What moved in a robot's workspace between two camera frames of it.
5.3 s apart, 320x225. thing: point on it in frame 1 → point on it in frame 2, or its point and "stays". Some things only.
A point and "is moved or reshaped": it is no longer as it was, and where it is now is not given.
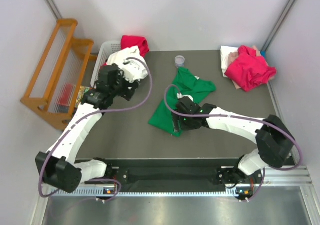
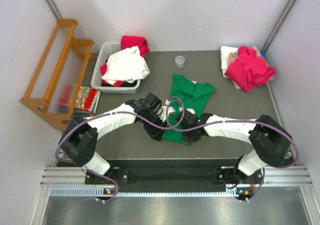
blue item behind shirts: [263, 54] stays
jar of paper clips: [179, 61] stays
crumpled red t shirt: [249, 71] stays
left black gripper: [129, 89] → [155, 132]
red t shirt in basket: [128, 41] stays
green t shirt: [185, 84] is moved or reshaped
